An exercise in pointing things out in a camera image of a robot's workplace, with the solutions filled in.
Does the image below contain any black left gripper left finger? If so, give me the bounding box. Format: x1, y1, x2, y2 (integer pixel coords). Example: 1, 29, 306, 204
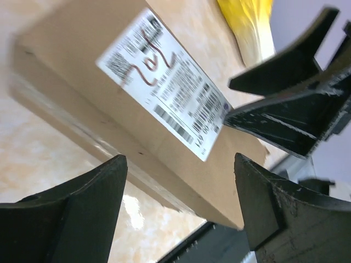
1, 155, 128, 262

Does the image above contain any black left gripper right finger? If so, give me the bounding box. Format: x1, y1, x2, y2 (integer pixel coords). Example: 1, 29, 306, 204
234, 153, 350, 262

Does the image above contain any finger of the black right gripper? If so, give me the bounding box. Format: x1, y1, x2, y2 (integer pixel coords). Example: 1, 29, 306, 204
224, 65, 351, 159
228, 7, 339, 96

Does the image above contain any brown cardboard express box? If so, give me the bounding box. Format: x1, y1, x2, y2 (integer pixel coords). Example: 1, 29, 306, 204
12, 1, 268, 228

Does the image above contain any yellow napa cabbage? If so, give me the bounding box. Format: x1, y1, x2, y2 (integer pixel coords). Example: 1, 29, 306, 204
217, 0, 275, 67

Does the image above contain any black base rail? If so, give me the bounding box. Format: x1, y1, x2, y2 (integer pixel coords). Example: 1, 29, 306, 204
158, 221, 257, 263

